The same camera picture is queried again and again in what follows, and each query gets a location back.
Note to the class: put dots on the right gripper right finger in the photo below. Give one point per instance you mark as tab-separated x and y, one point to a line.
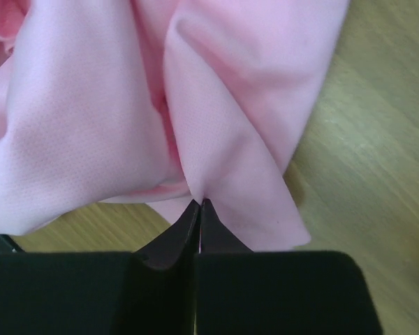
215	237

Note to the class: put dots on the light pink t-shirt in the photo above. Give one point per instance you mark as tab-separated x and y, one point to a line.
160	102

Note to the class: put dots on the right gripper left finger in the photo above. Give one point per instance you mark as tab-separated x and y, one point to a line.
179	241

